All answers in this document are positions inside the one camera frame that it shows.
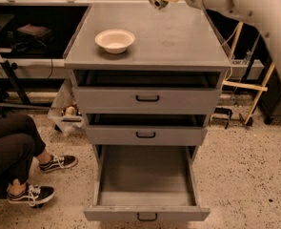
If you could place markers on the crushed green soda can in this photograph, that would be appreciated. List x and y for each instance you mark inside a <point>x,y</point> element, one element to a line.
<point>158,4</point>

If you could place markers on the clear plastic bin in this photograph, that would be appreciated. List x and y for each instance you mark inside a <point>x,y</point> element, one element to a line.
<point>65,113</point>

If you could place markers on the black white far sneaker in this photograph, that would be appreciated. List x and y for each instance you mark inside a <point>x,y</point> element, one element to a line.
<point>59,163</point>

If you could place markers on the black metal stand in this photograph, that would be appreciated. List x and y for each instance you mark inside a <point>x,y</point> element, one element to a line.
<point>9,69</point>

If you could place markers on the black white near sneaker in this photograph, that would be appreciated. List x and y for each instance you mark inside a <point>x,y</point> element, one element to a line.
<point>34,196</point>

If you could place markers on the grey drawer cabinet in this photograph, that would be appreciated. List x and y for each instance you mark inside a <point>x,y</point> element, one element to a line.
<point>176,39</point>

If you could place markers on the grey drawer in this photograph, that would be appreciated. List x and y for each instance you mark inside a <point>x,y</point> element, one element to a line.
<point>146,129</point>
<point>146,92</point>
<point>147,184</point>

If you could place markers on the grey bottom drawer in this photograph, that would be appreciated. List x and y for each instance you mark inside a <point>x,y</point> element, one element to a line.
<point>147,184</point>

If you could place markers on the grey top drawer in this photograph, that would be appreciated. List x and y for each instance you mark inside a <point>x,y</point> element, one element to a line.
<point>146,92</point>

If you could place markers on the black white sneaker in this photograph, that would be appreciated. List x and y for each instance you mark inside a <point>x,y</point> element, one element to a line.
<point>34,196</point>
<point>59,163</point>

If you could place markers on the seated person's dark trousers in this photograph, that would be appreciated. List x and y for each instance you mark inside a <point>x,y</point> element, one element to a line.
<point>19,144</point>

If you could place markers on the grey middle drawer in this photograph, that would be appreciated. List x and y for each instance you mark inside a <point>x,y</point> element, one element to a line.
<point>146,129</point>

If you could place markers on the white paper bowl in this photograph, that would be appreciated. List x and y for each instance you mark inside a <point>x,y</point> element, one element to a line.
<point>114,41</point>

